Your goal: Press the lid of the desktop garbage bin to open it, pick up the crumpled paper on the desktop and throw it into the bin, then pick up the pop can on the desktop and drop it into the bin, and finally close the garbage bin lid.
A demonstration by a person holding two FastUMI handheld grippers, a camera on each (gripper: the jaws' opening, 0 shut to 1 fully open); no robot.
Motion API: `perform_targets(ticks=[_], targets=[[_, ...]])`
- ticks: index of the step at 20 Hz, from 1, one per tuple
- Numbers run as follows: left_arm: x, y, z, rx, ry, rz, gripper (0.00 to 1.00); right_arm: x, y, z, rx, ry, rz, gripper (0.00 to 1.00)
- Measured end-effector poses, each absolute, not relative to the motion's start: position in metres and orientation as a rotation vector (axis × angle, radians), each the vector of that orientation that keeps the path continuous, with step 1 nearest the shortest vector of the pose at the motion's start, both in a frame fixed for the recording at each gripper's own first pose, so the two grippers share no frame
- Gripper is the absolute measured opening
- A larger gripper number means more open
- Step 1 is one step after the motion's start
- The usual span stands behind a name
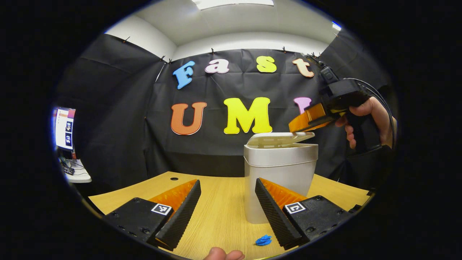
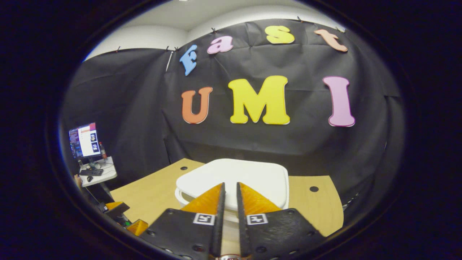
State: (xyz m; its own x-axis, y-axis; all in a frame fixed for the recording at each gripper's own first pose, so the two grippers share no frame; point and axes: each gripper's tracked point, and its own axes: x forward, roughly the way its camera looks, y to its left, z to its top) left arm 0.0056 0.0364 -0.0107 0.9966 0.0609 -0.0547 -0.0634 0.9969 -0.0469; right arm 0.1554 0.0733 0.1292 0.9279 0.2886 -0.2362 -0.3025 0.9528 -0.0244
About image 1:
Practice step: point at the large ceiling light panel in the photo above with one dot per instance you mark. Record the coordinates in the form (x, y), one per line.
(231, 3)

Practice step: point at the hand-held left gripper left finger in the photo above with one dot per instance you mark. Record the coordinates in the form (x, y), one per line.
(182, 213)

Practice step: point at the wooden desktop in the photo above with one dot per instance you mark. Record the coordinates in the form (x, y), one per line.
(216, 216)

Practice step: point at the blue paper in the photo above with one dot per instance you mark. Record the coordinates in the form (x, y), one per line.
(263, 240)

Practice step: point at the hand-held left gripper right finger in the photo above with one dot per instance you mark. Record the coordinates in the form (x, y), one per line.
(274, 213)

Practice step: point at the white side table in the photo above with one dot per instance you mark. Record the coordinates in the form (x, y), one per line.
(81, 177)

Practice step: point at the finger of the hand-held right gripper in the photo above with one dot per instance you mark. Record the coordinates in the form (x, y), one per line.
(306, 117)

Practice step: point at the black backdrop cloth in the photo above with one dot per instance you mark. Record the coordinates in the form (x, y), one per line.
(108, 108)

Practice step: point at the white desktop garbage bin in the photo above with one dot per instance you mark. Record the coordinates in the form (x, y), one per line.
(281, 169)

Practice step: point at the small ceiling light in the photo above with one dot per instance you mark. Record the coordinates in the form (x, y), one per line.
(336, 26)

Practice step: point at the computer monitor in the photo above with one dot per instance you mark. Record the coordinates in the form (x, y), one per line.
(65, 128)

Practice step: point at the small black device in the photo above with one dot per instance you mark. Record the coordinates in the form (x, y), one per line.
(69, 171)

